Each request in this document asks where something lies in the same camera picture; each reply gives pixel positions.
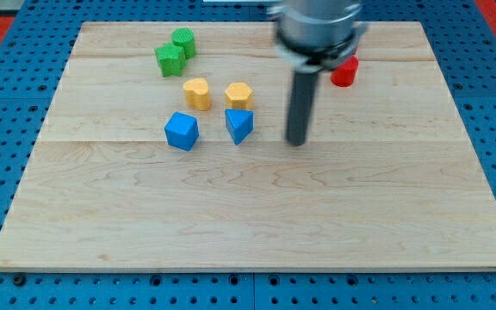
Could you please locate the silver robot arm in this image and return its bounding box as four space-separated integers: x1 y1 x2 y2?
268 0 369 73

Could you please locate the blue triangular block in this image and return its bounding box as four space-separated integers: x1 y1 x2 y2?
225 109 254 145

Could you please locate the yellow hexagon block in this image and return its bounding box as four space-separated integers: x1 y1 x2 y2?
225 83 254 110

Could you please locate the blue cube block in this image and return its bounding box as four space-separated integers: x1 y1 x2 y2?
164 112 199 152

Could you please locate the yellow heart block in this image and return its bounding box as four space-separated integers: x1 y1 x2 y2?
183 77 211 111

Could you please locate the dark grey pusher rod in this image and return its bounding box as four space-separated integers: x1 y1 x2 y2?
285 71 319 146

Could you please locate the green star block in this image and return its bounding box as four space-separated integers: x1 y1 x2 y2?
154 43 186 78

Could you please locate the red block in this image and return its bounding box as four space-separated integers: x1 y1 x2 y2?
330 56 359 87

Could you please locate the green cylinder block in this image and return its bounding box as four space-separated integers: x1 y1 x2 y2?
171 28 196 59

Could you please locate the light wooden board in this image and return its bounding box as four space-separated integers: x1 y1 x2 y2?
0 22 496 273

